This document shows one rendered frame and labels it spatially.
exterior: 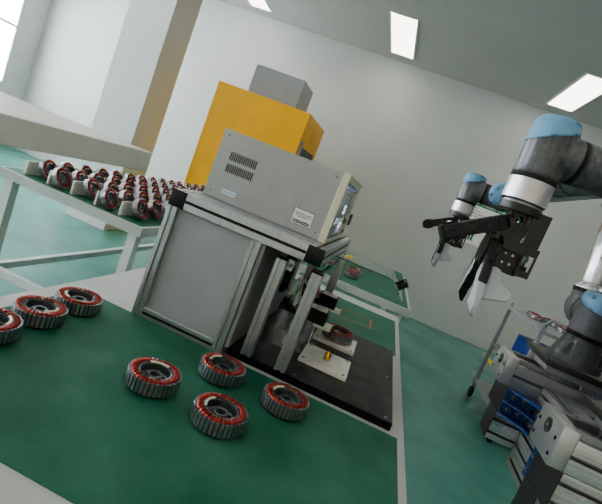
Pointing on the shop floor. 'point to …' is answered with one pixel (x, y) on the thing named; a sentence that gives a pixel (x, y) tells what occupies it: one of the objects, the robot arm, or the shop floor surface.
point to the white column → (142, 78)
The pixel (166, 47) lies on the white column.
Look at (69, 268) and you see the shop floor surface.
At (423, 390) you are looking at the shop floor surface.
